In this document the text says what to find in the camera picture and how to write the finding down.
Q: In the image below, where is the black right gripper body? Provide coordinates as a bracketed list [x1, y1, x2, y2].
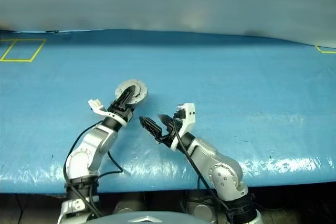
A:
[155, 119, 185, 148]

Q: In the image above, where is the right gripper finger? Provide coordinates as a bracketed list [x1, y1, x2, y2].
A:
[138, 115, 162, 141]
[157, 114, 174, 131]

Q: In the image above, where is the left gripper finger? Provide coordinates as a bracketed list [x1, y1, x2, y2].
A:
[119, 85, 138, 108]

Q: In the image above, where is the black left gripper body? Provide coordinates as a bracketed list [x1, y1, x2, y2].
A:
[108, 99, 135, 123]

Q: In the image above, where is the silver hinged motor lid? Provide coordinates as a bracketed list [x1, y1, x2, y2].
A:
[114, 79, 149, 102]

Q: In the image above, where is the blue plastic table cover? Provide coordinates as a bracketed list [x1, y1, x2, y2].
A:
[0, 28, 336, 195]

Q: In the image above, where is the dark rounded grey shape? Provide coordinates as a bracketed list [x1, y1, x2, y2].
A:
[114, 199, 144, 215]
[183, 197, 219, 222]

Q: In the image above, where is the grey robot torso with emblem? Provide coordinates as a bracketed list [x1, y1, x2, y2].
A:
[89, 211, 201, 224]

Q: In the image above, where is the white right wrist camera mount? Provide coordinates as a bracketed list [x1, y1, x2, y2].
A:
[170, 102, 196, 152]

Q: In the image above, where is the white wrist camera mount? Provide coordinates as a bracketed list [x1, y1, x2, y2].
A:
[170, 102, 196, 152]
[88, 99, 129, 126]

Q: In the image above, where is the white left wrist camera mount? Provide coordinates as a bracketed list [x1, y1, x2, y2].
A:
[88, 99, 129, 126]

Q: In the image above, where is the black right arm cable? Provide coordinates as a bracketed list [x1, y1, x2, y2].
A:
[172, 118, 233, 224]

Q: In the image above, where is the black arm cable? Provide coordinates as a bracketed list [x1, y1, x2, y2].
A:
[172, 118, 233, 224]
[62, 120, 124, 217]

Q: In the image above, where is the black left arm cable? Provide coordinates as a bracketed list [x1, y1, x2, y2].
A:
[62, 120, 124, 217]

